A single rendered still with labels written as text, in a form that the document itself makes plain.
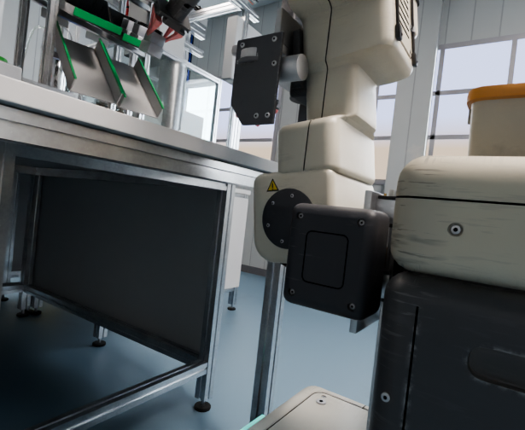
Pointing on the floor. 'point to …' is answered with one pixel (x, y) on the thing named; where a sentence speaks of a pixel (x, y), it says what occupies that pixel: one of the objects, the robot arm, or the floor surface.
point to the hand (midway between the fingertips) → (155, 36)
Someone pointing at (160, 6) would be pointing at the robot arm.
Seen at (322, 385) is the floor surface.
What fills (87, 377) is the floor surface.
